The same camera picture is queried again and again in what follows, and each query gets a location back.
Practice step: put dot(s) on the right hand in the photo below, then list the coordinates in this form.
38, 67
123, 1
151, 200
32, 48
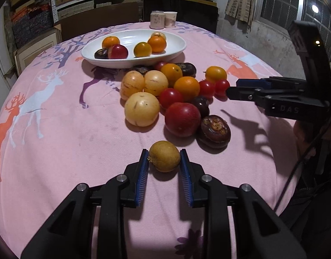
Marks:
305, 134

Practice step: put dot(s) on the dark red plum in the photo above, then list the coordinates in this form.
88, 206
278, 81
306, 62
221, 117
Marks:
117, 51

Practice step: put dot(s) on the yellow-orange round fruit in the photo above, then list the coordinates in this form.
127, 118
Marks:
132, 83

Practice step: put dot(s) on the black chair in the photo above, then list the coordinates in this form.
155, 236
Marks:
190, 12

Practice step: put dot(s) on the patterned dark chestnut fruit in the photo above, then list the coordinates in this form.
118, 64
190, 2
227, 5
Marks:
214, 132

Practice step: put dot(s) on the small orange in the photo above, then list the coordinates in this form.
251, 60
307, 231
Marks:
172, 73

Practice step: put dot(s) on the framed picture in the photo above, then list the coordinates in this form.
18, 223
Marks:
25, 55

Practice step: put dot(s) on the pink paper cup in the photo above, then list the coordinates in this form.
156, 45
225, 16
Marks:
170, 19

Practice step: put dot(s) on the yellow round fruit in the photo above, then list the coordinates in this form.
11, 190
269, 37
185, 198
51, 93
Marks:
155, 82

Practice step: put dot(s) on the pink drink can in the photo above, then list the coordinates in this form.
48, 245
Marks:
157, 20

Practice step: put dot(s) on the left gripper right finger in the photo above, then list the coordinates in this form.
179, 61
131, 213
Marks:
235, 215

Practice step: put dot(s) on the white oval plate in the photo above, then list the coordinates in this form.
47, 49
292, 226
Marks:
129, 39

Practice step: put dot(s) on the red cherry tomato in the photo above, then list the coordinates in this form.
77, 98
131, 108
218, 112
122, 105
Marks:
220, 87

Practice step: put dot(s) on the window at right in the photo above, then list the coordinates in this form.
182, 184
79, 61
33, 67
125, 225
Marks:
279, 14

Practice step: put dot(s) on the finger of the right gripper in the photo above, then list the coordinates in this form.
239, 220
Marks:
271, 83
243, 93

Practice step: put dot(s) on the pink deer tablecloth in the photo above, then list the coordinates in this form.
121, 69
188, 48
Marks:
63, 123

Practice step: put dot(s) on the beige checked curtain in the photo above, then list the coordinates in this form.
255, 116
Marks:
242, 11

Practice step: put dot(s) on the speckled yellow passion fruit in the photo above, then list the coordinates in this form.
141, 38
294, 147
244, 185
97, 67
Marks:
158, 34

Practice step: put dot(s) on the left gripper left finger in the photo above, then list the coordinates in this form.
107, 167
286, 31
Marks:
68, 231

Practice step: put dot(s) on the dark wooden chair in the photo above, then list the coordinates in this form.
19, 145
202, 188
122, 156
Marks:
98, 18

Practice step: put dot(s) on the small brown longan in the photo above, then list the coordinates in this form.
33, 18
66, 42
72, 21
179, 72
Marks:
164, 156

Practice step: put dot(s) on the large orange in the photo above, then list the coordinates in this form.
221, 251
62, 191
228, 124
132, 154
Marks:
157, 43

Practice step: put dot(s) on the dark purple water chestnut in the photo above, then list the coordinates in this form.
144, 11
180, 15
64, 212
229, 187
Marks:
188, 69

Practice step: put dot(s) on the pale yellow fruit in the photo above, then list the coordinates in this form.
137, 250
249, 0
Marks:
141, 109

